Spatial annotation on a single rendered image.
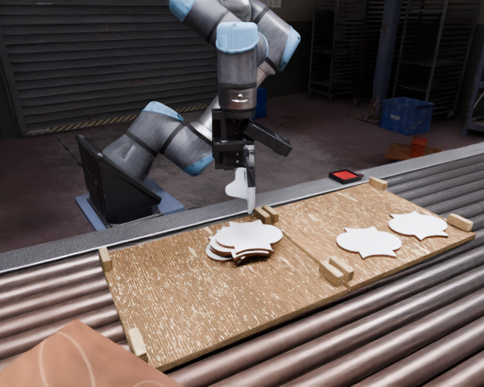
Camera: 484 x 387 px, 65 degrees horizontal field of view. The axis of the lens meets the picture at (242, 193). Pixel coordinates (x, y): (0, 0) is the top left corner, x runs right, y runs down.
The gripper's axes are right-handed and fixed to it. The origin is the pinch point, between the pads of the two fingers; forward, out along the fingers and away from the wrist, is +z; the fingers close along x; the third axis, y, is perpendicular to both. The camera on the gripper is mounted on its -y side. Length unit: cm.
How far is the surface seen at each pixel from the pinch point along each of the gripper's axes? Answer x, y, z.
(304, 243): 2.0, -13.2, 11.8
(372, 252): 8.7, -26.6, 10.9
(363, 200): -17.1, -36.1, 11.7
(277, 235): 4.1, -6.2, 7.6
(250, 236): 3.5, -0.1, 7.6
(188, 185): -242, 15, 105
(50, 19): -440, 164, -28
